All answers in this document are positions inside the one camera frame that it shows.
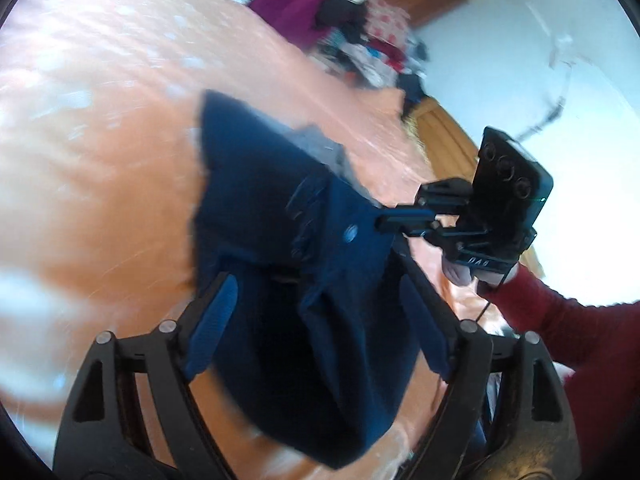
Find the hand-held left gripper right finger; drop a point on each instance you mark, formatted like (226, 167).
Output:
(425, 330)

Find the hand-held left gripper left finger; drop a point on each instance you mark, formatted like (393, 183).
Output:
(210, 325)

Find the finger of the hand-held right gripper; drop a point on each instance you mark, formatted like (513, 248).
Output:
(407, 221)
(445, 194)

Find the navy blue pants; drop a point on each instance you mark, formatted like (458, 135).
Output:
(310, 335)

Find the person's right forearm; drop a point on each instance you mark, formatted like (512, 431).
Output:
(575, 340)

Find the pile of clothes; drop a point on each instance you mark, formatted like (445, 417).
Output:
(370, 65)

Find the person's right hand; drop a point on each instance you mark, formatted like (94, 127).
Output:
(457, 274)

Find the wooden headboard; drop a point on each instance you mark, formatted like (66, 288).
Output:
(445, 140)

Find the red dotted floral pillow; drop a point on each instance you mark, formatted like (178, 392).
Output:
(390, 20)

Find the orange printed blanket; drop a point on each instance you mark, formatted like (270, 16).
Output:
(100, 160)

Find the purple coat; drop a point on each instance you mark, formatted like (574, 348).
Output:
(295, 5)

